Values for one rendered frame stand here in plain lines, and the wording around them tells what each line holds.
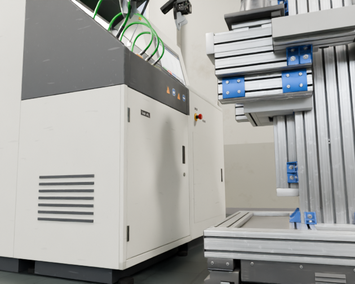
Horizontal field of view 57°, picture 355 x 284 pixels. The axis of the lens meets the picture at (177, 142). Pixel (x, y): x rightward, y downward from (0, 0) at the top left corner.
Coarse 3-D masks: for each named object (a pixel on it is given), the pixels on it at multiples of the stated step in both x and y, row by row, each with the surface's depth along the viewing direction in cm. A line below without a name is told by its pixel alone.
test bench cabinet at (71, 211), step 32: (64, 96) 145; (96, 96) 138; (32, 128) 151; (64, 128) 143; (96, 128) 136; (32, 160) 149; (64, 160) 141; (96, 160) 134; (32, 192) 146; (64, 192) 139; (96, 192) 132; (32, 224) 144; (64, 224) 137; (96, 224) 130; (32, 256) 142; (64, 256) 135; (96, 256) 129; (160, 256) 166
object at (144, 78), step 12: (132, 60) 140; (144, 60) 149; (132, 72) 139; (144, 72) 148; (156, 72) 159; (132, 84) 138; (144, 84) 148; (156, 84) 158; (168, 84) 171; (180, 84) 186; (156, 96) 158; (168, 96) 170; (180, 96) 185; (180, 108) 184
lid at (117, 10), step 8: (80, 0) 194; (88, 0) 197; (96, 0) 200; (104, 0) 203; (112, 0) 206; (144, 0) 219; (104, 8) 209; (112, 8) 212; (120, 8) 215; (104, 16) 214; (112, 16) 218; (120, 16) 221; (112, 24) 224
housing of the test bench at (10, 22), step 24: (0, 0) 171; (24, 0) 163; (0, 24) 168; (24, 24) 161; (0, 48) 166; (0, 72) 164; (0, 96) 162; (0, 120) 160; (0, 144) 158; (0, 168) 157; (0, 192) 155; (0, 216) 153; (0, 240) 151; (0, 264) 154; (24, 264) 152
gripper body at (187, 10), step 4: (180, 0) 176; (184, 0) 175; (188, 0) 177; (176, 4) 177; (180, 4) 177; (184, 4) 176; (188, 4) 179; (176, 8) 177; (180, 8) 177; (184, 8) 176; (188, 8) 179; (184, 12) 181; (188, 12) 180
